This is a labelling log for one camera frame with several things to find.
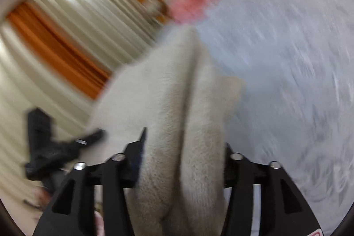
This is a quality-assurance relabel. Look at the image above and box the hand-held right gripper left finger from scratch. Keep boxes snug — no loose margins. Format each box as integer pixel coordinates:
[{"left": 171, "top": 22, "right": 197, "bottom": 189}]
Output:
[{"left": 33, "top": 128, "right": 147, "bottom": 236}]

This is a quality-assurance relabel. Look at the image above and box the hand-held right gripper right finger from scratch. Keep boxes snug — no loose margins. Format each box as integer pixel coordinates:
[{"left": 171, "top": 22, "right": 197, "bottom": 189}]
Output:
[{"left": 221, "top": 142, "right": 324, "bottom": 236}]

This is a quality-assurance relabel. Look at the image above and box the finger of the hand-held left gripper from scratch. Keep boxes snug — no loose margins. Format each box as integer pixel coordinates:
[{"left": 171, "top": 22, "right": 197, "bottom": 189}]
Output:
[{"left": 75, "top": 128, "right": 106, "bottom": 146}]

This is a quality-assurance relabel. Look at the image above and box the beige fuzzy garment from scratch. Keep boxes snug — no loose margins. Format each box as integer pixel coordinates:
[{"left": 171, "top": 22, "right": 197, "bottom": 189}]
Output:
[{"left": 88, "top": 27, "right": 245, "bottom": 236}]

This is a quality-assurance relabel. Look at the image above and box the cream curtain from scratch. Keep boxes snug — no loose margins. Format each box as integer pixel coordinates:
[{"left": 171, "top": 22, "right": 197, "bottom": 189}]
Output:
[
  {"left": 0, "top": 26, "right": 111, "bottom": 225},
  {"left": 28, "top": 0, "right": 159, "bottom": 72}
]

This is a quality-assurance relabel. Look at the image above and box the orange curtain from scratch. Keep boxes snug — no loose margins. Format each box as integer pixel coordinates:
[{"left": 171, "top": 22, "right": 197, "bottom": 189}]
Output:
[{"left": 7, "top": 1, "right": 112, "bottom": 100}]

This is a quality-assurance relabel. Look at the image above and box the light blue bed sheet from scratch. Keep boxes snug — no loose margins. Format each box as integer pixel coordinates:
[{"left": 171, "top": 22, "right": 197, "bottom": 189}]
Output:
[{"left": 163, "top": 0, "right": 354, "bottom": 231}]

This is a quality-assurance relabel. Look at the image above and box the blurred white bedside object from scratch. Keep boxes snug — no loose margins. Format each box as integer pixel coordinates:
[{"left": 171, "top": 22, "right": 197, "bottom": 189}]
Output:
[{"left": 143, "top": 0, "right": 167, "bottom": 24}]

